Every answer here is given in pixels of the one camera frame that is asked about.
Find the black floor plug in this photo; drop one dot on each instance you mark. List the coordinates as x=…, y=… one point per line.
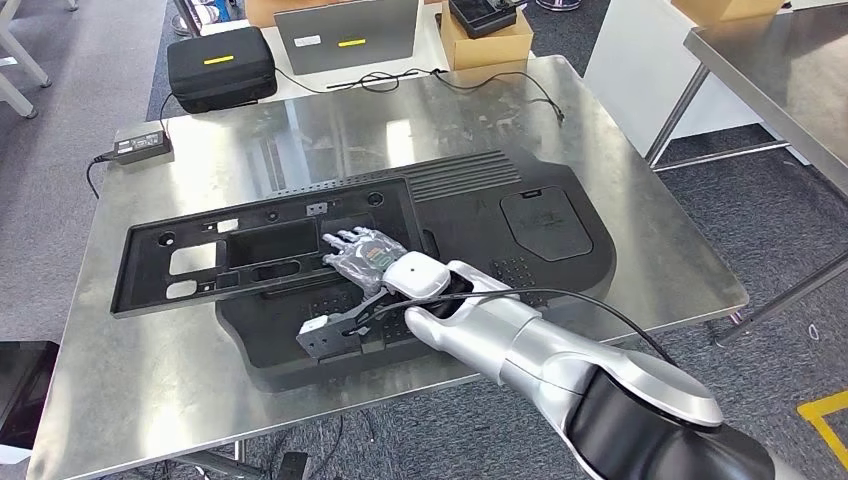
x=293, y=467

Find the round steel base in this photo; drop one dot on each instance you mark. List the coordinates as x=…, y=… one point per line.
x=560, y=5

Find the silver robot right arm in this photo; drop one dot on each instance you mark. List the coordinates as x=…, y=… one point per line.
x=530, y=344

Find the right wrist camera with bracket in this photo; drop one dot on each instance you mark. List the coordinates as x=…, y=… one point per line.
x=324, y=338

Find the black textured plastic panel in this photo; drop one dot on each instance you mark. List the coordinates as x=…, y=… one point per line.
x=550, y=232

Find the yellow floor tape marker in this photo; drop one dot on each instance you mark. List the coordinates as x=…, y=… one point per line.
x=821, y=405

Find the black plastic plate bracket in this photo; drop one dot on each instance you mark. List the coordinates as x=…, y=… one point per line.
x=146, y=278

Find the stainless steel workbench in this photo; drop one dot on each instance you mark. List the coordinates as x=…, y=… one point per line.
x=132, y=397

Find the white cabinet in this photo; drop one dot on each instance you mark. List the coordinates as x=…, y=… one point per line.
x=629, y=66

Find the black carrying case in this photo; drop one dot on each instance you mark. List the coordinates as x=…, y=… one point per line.
x=225, y=86

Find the white table frame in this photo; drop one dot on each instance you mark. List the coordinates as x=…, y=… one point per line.
x=23, y=60

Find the stainless steel table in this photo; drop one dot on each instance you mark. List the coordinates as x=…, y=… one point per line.
x=782, y=66

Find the black flat screen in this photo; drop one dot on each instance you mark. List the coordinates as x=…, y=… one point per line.
x=23, y=391

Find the open cardboard box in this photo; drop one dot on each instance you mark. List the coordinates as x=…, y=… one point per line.
x=490, y=50

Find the black power adapter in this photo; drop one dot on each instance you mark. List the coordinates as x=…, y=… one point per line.
x=139, y=147

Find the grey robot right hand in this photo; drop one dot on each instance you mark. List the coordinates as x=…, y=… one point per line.
x=368, y=255

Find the black tray box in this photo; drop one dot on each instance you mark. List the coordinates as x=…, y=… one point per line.
x=480, y=20

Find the grey laptop with labels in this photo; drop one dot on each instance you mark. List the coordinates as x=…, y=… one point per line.
x=384, y=26

